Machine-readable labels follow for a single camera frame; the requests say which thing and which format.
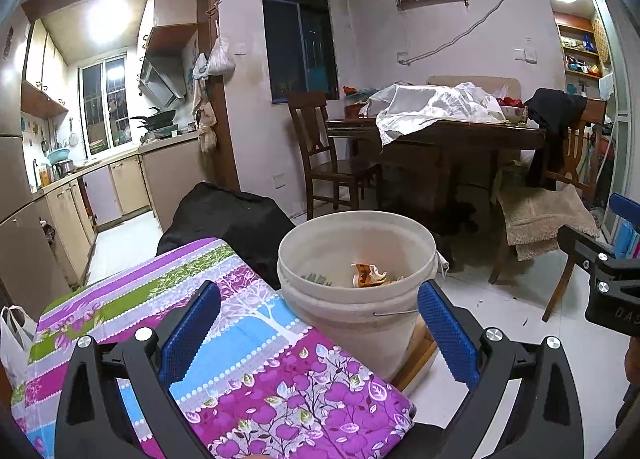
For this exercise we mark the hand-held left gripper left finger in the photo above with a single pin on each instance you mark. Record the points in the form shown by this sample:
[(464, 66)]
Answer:
[(192, 334)]

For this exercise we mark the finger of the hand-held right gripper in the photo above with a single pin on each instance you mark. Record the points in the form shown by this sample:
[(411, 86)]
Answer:
[(625, 219), (585, 246)]

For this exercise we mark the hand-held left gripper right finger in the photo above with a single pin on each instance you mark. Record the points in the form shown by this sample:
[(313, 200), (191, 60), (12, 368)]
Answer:
[(447, 334)]

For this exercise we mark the white plastic bucket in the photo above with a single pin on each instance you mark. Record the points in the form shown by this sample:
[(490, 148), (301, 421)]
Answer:
[(350, 329)]

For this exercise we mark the crushed orange carton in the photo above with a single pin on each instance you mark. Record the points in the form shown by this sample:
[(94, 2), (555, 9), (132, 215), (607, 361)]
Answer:
[(367, 275)]

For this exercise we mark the person's right hand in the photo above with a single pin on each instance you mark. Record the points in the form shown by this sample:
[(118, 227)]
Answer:
[(631, 389)]

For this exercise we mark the wooden board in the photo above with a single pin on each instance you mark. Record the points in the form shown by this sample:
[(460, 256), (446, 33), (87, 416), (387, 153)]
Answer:
[(417, 359)]

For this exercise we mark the wooden chair with towel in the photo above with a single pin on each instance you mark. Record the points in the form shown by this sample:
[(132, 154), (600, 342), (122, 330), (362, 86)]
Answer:
[(562, 284)]

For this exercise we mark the beige towel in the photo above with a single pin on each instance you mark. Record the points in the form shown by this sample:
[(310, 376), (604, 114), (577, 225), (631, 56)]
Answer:
[(540, 219)]

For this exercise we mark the black bag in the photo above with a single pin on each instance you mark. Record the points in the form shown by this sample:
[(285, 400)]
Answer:
[(225, 219)]

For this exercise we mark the purple floral tablecloth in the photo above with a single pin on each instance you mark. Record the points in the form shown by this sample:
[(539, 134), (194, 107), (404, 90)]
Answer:
[(300, 389)]

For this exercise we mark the black jacket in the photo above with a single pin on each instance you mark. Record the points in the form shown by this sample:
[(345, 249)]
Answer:
[(550, 114)]

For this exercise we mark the bowl of red fruit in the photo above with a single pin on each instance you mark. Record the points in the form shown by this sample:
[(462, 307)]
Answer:
[(510, 105)]

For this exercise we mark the beige kitchen base cabinets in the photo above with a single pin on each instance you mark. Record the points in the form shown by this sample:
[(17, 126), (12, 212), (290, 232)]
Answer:
[(130, 184)]

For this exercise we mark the dark wooden dining table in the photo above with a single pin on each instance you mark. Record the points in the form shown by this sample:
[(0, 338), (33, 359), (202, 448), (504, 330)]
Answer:
[(440, 159)]

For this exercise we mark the white plastic shopping bag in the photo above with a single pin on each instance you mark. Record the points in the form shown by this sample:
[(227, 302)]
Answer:
[(12, 344)]

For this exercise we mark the hanging cloth bags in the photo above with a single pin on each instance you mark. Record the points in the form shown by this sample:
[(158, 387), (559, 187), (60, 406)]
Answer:
[(205, 129)]

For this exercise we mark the white plastic sheet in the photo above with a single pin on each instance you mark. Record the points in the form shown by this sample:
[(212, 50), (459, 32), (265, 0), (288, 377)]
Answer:
[(430, 106)]

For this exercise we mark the black wok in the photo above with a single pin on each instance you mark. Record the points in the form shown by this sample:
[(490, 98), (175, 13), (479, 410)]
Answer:
[(160, 119)]

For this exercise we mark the teal basin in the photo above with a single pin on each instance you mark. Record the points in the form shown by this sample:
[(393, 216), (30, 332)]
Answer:
[(58, 155)]

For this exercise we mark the grey refrigerator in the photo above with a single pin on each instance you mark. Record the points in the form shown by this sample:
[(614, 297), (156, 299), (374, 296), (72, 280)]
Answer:
[(20, 179)]

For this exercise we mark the dark wooden chair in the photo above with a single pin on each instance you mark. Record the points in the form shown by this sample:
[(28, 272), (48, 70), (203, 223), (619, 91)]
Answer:
[(310, 124)]

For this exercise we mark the kitchen window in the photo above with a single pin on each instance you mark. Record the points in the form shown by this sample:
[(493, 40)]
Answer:
[(105, 104)]

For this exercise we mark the steel range hood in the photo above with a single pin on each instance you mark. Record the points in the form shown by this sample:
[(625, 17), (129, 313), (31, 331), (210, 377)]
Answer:
[(160, 84)]

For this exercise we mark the hanging white plastic bag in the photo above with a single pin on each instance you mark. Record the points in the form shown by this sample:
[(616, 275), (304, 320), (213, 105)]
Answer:
[(220, 61)]

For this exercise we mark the dark window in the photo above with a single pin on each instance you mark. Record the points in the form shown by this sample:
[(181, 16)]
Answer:
[(300, 39)]

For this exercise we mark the kitchen ceiling light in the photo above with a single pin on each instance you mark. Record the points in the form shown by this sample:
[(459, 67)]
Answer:
[(110, 19)]

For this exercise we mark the white light switch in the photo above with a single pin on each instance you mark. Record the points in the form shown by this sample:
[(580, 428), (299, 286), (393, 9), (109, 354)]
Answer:
[(528, 56)]

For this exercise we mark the wooden wall shelf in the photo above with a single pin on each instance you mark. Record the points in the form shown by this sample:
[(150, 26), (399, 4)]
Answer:
[(575, 29)]

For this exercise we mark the wall kitchen cabinets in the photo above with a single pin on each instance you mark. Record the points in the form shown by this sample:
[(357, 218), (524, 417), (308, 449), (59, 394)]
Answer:
[(45, 74)]

